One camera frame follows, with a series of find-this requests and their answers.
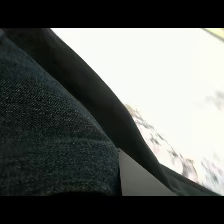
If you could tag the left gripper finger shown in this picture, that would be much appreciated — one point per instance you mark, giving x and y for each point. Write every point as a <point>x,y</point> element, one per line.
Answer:
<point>136,180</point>

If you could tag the black pants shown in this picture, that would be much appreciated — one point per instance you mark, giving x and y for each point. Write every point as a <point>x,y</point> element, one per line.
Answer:
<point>50,133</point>

